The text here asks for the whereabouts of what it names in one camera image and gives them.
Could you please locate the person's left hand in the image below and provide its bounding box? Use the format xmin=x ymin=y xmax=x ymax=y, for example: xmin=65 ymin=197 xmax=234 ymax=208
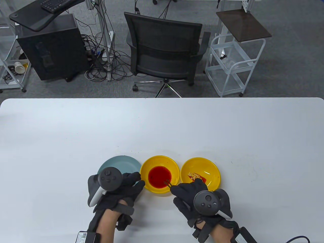
xmin=94 ymin=172 xmax=145 ymax=213

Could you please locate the person's right hand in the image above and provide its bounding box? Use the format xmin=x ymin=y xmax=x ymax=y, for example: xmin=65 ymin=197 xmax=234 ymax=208
xmin=170 ymin=179 xmax=238 ymax=228

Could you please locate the pale dumpling with red sauce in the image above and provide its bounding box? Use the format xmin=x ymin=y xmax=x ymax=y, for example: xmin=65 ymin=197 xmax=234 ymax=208
xmin=187 ymin=172 xmax=207 ymax=183

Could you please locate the red soy sauce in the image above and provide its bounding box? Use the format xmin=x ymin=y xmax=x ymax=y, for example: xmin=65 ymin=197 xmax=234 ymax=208
xmin=148 ymin=166 xmax=172 ymax=188

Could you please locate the person's left forearm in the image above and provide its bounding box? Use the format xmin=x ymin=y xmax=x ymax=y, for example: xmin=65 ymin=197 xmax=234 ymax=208
xmin=97 ymin=209 xmax=122 ymax=243

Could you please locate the black labelled left forearm pack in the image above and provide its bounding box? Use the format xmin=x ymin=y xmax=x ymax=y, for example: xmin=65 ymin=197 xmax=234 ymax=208
xmin=77 ymin=231 xmax=102 ymax=243

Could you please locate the person's right forearm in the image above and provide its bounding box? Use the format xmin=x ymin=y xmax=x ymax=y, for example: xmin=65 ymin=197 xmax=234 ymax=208
xmin=210 ymin=223 xmax=234 ymax=243

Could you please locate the black labelled right forearm pack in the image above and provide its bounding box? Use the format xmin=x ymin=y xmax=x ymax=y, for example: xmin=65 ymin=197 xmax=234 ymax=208
xmin=232 ymin=227 xmax=257 ymax=243

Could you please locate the yellow dumpling bowl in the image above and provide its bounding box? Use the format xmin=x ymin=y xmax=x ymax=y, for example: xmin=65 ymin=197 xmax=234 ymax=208
xmin=180 ymin=157 xmax=221 ymax=192

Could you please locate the yellow sauce bowl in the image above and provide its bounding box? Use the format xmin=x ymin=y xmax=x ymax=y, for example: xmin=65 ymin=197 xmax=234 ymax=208
xmin=139 ymin=155 xmax=180 ymax=194

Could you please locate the grey white left hand controller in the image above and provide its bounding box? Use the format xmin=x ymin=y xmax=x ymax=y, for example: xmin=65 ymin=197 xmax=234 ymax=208
xmin=87 ymin=167 xmax=123 ymax=207

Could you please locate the grey white hand controller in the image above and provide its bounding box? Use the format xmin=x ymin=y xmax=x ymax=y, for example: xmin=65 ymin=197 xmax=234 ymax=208
xmin=87 ymin=167 xmax=123 ymax=207
xmin=193 ymin=189 xmax=233 ymax=220

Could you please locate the grey white right hand controller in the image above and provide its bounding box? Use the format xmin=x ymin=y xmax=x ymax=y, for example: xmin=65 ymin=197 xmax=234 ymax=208
xmin=193 ymin=189 xmax=233 ymax=220

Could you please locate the teal plate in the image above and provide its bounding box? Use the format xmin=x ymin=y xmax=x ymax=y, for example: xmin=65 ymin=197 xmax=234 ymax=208
xmin=97 ymin=155 xmax=143 ymax=183

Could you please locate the white power strip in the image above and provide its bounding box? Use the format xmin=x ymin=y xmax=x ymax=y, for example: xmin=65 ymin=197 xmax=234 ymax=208
xmin=101 ymin=30 xmax=115 ymax=62

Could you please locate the black mesh office chair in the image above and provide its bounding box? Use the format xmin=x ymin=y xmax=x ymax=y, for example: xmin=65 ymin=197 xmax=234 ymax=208
xmin=124 ymin=12 xmax=211 ymax=98

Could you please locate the black computer tower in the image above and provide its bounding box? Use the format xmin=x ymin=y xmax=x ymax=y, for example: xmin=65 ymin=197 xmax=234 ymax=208
xmin=16 ymin=13 xmax=89 ymax=82

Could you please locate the brown side table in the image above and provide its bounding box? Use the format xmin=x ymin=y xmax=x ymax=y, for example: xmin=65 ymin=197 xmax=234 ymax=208
xmin=216 ymin=9 xmax=272 ymax=42

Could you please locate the black keyboard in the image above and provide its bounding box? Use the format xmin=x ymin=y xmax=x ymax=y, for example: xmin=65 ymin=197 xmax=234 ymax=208
xmin=40 ymin=0 xmax=76 ymax=13

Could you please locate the black desk board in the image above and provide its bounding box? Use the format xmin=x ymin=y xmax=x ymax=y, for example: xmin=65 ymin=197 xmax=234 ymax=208
xmin=9 ymin=0 xmax=85 ymax=32

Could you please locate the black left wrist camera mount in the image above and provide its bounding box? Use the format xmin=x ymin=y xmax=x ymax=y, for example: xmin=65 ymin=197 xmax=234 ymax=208
xmin=115 ymin=202 xmax=134 ymax=231

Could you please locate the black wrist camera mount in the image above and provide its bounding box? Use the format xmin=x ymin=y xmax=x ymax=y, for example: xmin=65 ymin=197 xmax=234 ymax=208
xmin=192 ymin=220 xmax=215 ymax=243
xmin=115 ymin=202 xmax=134 ymax=231

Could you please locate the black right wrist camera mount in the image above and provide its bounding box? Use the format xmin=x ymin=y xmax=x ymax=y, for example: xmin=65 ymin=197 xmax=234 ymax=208
xmin=192 ymin=220 xmax=215 ymax=243

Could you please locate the white wire cart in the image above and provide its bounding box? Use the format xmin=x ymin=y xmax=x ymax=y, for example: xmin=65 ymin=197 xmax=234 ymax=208
xmin=205 ymin=34 xmax=266 ymax=98
xmin=0 ymin=24 xmax=32 ymax=93

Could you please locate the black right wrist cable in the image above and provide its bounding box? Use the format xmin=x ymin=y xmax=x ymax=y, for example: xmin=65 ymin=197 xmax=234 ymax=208
xmin=285 ymin=236 xmax=310 ymax=243

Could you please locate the tangle of black cables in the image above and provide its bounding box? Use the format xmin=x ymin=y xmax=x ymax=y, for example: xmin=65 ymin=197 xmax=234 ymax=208
xmin=76 ymin=15 xmax=134 ymax=82

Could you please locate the aluminium frame post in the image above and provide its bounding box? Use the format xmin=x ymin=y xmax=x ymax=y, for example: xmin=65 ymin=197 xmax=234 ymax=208
xmin=86 ymin=0 xmax=113 ymax=81

